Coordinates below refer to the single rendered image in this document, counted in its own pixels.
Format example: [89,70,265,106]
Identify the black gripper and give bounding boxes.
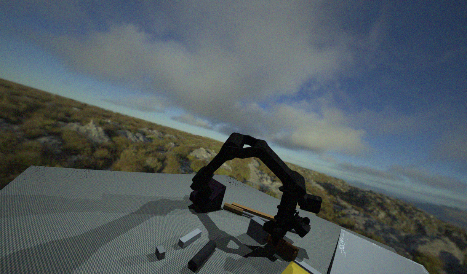
[263,203,297,246]

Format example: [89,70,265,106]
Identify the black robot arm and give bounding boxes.
[190,132,322,238]

